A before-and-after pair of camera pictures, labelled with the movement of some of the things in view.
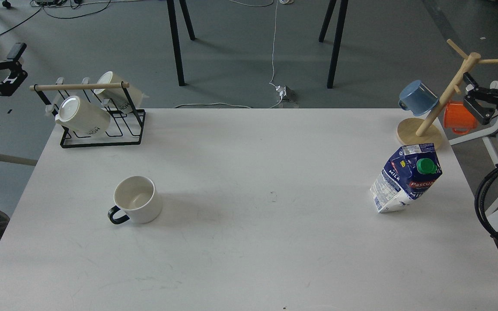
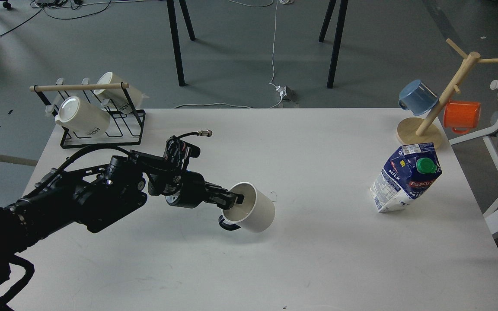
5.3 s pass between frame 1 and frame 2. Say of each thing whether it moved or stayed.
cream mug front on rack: stayed
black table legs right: stayed
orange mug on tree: stayed
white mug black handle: moved
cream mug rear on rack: stayed
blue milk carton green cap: stayed
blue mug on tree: stayed
